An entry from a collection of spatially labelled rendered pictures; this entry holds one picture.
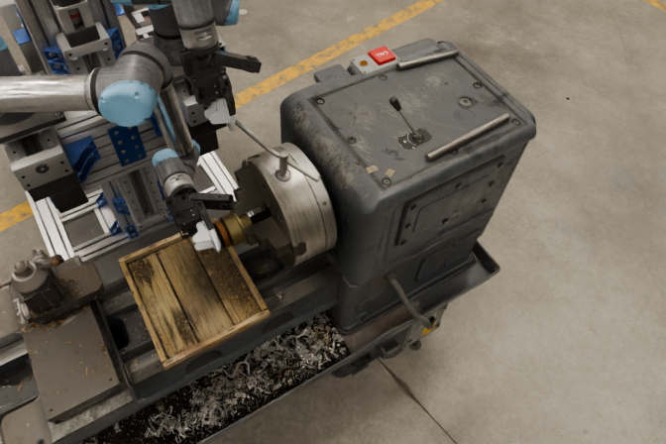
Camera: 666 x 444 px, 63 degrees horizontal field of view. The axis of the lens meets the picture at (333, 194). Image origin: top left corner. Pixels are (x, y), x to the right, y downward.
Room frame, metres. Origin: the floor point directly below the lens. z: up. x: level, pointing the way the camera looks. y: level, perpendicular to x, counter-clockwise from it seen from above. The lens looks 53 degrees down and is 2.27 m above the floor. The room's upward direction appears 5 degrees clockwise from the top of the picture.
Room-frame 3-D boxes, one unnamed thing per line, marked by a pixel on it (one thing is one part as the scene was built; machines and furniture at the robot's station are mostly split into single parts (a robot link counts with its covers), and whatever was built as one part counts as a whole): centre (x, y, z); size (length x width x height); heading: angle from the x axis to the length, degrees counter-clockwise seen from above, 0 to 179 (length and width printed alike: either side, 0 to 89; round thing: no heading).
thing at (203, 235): (0.72, 0.31, 1.10); 0.09 x 0.06 x 0.03; 34
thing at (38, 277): (0.56, 0.68, 1.13); 0.08 x 0.08 x 0.03
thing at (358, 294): (1.10, -0.19, 0.43); 0.60 x 0.48 x 0.86; 125
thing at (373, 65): (1.28, -0.09, 1.23); 0.13 x 0.08 x 0.05; 125
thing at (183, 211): (0.81, 0.38, 1.08); 0.12 x 0.09 x 0.08; 34
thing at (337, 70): (1.20, 0.03, 1.24); 0.09 x 0.08 x 0.03; 125
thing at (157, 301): (0.69, 0.37, 0.89); 0.36 x 0.30 x 0.04; 35
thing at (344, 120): (1.10, -0.19, 1.06); 0.59 x 0.48 x 0.39; 125
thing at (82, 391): (0.51, 0.65, 0.95); 0.43 x 0.17 x 0.05; 35
